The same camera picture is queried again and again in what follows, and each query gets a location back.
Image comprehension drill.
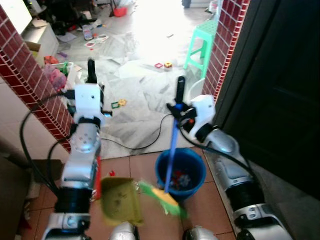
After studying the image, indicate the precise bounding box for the red plastic basin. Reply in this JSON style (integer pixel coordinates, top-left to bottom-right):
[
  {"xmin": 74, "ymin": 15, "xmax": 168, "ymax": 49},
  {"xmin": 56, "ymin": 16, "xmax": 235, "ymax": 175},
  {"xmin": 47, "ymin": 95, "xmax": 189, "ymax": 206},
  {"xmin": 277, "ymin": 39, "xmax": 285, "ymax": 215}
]
[{"xmin": 112, "ymin": 6, "xmax": 127, "ymax": 18}]

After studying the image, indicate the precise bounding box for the black floor cable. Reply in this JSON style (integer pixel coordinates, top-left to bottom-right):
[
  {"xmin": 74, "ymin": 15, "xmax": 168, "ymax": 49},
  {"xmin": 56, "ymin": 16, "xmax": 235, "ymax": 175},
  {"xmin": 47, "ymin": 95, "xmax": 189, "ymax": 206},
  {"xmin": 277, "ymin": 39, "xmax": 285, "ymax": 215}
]
[{"xmin": 100, "ymin": 114, "xmax": 173, "ymax": 151}]

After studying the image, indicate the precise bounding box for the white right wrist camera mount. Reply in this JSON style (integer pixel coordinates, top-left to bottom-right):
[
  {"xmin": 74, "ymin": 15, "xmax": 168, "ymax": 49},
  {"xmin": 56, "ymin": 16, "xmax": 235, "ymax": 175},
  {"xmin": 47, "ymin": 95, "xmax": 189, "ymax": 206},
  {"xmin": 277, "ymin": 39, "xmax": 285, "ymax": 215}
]
[{"xmin": 190, "ymin": 95, "xmax": 217, "ymax": 133}]

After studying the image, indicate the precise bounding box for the pink plastic bag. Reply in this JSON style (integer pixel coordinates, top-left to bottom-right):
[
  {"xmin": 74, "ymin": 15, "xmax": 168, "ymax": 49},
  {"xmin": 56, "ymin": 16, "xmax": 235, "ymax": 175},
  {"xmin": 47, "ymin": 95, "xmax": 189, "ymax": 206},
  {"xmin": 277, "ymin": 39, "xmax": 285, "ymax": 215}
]
[{"xmin": 42, "ymin": 55, "xmax": 68, "ymax": 91}]

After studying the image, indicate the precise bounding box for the silver robot leg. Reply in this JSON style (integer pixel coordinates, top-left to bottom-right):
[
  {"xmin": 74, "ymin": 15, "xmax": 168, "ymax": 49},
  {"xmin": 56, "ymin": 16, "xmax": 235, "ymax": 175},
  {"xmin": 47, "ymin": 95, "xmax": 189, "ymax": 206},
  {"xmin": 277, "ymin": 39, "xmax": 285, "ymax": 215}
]
[
  {"xmin": 182, "ymin": 226, "xmax": 218, "ymax": 240},
  {"xmin": 107, "ymin": 222, "xmax": 138, "ymax": 240}
]

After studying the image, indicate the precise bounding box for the dark wooden door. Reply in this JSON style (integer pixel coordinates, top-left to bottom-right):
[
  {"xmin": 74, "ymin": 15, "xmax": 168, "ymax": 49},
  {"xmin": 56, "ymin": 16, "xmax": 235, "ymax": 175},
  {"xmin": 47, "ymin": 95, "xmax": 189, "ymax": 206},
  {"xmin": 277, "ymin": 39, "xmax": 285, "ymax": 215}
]
[{"xmin": 215, "ymin": 0, "xmax": 320, "ymax": 201}]

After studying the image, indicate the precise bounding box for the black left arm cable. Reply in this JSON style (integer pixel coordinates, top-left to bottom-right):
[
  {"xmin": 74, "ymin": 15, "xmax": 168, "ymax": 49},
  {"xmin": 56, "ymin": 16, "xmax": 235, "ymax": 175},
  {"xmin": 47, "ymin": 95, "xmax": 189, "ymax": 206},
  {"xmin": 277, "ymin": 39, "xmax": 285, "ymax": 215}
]
[{"xmin": 20, "ymin": 90, "xmax": 76, "ymax": 201}]

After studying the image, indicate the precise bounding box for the green yellow toy piece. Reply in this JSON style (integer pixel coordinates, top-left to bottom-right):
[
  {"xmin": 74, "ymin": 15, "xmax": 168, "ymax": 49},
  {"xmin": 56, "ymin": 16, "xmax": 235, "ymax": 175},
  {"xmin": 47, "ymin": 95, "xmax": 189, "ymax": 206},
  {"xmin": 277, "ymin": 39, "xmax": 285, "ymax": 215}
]
[{"xmin": 111, "ymin": 99, "xmax": 127, "ymax": 109}]

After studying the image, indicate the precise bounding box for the silver left robot leg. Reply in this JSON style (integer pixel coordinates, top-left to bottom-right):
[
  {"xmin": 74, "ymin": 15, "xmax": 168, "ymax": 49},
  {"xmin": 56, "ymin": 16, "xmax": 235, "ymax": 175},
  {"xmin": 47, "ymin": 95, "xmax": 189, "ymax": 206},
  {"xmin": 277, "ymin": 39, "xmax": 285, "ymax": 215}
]
[{"xmin": 107, "ymin": 222, "xmax": 138, "ymax": 240}]

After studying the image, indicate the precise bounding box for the blue plastic bucket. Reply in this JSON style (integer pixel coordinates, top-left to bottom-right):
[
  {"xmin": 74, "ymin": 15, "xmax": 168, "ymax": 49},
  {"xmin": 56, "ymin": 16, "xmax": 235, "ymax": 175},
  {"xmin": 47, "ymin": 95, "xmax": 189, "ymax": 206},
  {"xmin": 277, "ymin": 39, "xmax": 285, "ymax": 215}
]
[{"xmin": 155, "ymin": 148, "xmax": 207, "ymax": 202}]

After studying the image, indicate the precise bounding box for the pink yellow toy piece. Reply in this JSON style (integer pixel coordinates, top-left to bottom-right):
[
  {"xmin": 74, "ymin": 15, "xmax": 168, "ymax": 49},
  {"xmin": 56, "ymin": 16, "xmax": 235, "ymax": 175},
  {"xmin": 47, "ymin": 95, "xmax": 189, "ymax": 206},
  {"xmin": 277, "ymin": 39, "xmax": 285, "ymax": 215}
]
[{"xmin": 154, "ymin": 61, "xmax": 174, "ymax": 70}]

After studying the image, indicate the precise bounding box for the silver right robot leg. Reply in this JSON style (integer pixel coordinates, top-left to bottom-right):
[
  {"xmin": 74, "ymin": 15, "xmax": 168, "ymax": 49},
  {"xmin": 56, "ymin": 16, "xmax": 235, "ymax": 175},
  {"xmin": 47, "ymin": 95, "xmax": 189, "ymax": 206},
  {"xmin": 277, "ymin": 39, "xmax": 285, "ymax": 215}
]
[{"xmin": 182, "ymin": 226, "xmax": 218, "ymax": 240}]

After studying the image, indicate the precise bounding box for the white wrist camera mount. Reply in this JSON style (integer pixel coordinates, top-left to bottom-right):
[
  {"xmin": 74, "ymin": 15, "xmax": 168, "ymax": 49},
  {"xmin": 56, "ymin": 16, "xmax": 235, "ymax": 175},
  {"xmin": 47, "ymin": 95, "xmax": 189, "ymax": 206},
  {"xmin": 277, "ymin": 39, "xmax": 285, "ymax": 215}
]
[
  {"xmin": 190, "ymin": 95, "xmax": 217, "ymax": 133},
  {"xmin": 66, "ymin": 84, "xmax": 106, "ymax": 126}
]

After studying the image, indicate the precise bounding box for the white low cabinet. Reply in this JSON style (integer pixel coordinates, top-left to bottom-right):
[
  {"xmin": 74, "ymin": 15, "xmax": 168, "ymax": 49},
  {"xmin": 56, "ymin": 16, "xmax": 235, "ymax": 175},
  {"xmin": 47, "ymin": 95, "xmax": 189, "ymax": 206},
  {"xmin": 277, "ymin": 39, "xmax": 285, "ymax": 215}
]
[{"xmin": 20, "ymin": 20, "xmax": 60, "ymax": 66}]

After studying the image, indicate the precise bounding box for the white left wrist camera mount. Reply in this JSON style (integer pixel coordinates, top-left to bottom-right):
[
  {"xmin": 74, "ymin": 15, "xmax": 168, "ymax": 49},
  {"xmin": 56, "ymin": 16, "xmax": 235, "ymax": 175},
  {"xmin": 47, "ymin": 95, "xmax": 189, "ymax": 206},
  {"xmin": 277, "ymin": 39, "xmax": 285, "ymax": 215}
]
[{"xmin": 66, "ymin": 84, "xmax": 106, "ymax": 126}]

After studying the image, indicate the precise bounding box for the blue-handled green yellow broom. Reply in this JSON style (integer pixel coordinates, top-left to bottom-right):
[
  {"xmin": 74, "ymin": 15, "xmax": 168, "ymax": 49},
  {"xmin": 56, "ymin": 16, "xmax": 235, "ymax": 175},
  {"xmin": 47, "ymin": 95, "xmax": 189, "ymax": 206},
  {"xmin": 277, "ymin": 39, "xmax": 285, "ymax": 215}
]
[{"xmin": 137, "ymin": 102, "xmax": 188, "ymax": 219}]

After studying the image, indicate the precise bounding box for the green plastic stool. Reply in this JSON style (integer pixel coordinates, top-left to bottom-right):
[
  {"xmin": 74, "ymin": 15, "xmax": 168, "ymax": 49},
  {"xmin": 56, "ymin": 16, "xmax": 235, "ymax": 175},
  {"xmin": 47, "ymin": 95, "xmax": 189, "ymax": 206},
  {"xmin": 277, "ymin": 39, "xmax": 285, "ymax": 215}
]
[{"xmin": 183, "ymin": 19, "xmax": 221, "ymax": 81}]

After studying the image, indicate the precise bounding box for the olive dustpan with red handle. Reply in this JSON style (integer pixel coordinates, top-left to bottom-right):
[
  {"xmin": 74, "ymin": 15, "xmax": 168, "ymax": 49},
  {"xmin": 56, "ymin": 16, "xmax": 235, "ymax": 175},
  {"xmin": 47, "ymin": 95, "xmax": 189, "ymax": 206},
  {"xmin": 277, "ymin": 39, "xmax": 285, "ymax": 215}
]
[{"xmin": 95, "ymin": 155, "xmax": 146, "ymax": 226}]

